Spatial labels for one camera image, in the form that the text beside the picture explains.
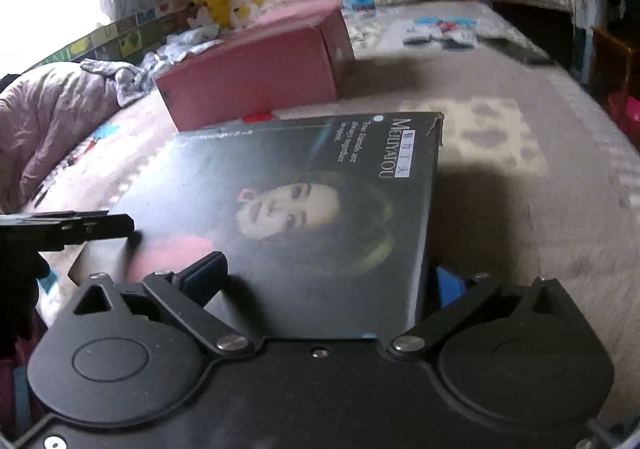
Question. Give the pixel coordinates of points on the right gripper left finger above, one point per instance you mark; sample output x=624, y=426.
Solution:
x=157, y=315

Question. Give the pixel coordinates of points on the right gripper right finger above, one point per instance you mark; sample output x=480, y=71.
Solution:
x=479, y=300

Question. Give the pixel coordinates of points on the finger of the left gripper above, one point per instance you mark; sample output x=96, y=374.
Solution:
x=64, y=219
x=54, y=238

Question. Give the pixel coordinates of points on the black pink shoe box lid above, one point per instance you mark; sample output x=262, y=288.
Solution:
x=323, y=222

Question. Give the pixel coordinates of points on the black gloved left hand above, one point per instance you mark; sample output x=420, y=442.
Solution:
x=20, y=271

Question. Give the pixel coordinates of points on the pink quilted duvet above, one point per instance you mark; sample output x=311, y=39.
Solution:
x=45, y=113

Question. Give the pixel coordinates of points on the crumpled grey white clothes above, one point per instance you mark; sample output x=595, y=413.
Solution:
x=135, y=81

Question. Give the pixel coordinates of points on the Mickey Mouse bed blanket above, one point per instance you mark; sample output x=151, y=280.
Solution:
x=533, y=180

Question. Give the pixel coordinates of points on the pink cardboard shoe box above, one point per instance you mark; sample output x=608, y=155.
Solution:
x=299, y=60

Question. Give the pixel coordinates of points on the yellow cartoon plush pillow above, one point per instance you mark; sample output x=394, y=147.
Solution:
x=226, y=14

